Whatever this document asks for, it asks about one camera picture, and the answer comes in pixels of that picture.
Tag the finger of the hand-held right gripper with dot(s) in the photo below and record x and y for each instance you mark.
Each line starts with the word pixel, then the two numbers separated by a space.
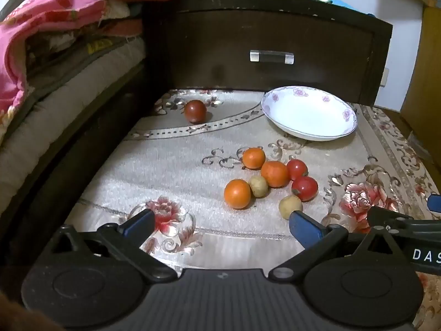
pixel 389 218
pixel 435 202

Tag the white floral plate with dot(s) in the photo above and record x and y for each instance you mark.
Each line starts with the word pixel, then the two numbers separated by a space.
pixel 310 113

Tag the dark red tomato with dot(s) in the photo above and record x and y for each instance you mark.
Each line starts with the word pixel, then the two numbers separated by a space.
pixel 195 111

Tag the beige floral mat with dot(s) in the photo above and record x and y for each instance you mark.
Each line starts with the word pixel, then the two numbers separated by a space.
pixel 172 165

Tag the yellow-green round fruit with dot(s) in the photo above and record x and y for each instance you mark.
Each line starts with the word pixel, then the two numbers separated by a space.
pixel 290 207
pixel 258 186

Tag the small red tomato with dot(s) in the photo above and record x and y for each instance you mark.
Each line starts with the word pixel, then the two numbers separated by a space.
pixel 297 169

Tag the large red tomato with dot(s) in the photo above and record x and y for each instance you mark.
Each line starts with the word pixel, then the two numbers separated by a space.
pixel 305 188

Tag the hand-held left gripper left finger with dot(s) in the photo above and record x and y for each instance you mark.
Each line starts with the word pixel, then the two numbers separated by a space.
pixel 141 223

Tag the yellow wooden cabinet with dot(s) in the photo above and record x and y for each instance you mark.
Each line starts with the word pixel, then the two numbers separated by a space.
pixel 425 76

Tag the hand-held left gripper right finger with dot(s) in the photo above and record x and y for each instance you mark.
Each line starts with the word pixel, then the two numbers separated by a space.
pixel 305 229

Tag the dark wooden nightstand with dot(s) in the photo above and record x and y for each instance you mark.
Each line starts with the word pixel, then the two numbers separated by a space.
pixel 213 41

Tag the grey mattress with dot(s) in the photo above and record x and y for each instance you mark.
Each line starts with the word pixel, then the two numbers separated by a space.
pixel 51 117

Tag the white wall socket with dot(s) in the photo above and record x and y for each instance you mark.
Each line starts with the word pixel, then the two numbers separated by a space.
pixel 385 77

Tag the pink floral blanket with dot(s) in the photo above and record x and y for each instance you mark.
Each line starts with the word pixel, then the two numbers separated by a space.
pixel 31 24

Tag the orange tangerine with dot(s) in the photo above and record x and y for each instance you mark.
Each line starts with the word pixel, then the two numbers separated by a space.
pixel 274 174
pixel 237 193
pixel 254 158

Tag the dark wooden bed frame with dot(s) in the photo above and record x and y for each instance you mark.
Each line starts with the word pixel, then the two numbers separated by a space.
pixel 69 158

